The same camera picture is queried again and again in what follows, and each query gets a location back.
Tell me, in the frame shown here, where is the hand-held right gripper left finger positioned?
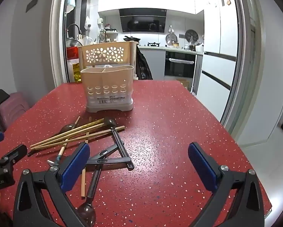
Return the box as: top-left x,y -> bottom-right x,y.
12,142 -> 91,227

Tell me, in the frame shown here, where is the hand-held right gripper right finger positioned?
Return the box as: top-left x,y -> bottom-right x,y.
188,142 -> 266,227

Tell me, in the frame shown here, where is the wooden chopstick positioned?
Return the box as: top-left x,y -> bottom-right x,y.
31,129 -> 91,150
81,117 -> 93,198
31,126 -> 125,150
56,116 -> 81,161
30,120 -> 105,148

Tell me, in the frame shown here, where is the beige plastic utensil holder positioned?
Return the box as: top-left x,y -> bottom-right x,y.
81,65 -> 134,113

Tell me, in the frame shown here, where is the pink plastic stool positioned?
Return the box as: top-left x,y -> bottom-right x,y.
0,92 -> 30,133

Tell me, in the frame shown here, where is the cardboard box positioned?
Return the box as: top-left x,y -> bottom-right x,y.
176,79 -> 190,89

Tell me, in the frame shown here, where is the yellow oil bottle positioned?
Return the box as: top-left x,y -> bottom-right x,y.
73,60 -> 82,83

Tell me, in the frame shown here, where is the built-in black oven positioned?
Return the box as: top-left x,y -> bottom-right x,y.
165,51 -> 196,78

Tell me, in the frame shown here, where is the red plastic basket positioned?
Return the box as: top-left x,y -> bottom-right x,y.
67,47 -> 80,59

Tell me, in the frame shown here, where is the white refrigerator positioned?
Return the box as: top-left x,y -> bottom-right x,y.
195,0 -> 238,97

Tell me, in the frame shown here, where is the black jacket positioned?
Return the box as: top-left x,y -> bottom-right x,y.
135,45 -> 153,80

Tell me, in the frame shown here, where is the steel bowl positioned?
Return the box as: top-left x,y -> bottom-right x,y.
66,38 -> 83,48

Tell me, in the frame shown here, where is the kitchen counter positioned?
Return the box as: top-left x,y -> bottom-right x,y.
138,45 -> 205,55

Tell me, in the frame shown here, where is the beige flower-cutout storage rack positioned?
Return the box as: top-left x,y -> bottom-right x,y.
78,41 -> 138,72

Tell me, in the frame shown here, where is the grey round strainer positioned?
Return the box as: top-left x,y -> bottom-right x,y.
166,33 -> 177,46

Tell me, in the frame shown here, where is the dark round steamer rack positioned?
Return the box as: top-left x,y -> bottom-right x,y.
185,30 -> 199,43

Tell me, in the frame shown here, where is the kitchen faucet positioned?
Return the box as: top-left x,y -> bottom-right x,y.
66,24 -> 82,40

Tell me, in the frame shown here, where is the white spice rack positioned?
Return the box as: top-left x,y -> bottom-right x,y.
99,28 -> 119,44

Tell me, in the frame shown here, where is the black range hood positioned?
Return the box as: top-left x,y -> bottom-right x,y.
119,8 -> 167,33

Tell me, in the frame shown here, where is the white sliding door frame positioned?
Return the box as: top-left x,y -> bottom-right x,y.
49,0 -> 71,88

